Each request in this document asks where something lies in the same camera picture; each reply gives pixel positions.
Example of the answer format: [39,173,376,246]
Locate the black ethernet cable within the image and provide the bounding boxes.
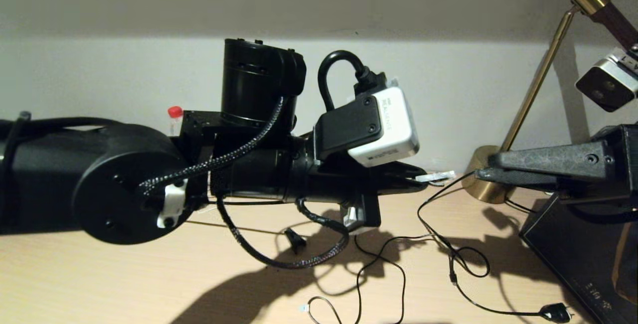
[217,169,457,206]

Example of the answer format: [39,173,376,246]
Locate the black clip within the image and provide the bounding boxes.
[284,228,307,254]

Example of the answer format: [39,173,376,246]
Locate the black lamp power cord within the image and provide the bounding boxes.
[417,170,573,324]

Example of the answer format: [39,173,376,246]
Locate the clear bottle red cap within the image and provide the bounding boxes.
[168,106,184,136]

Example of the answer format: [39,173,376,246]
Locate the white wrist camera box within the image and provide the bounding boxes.
[576,47,638,113]
[314,87,421,168]

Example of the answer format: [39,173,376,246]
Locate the black USB cable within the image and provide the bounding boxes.
[299,233,406,324]

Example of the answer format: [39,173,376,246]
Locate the black bag gold handle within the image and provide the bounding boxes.
[518,192,638,324]

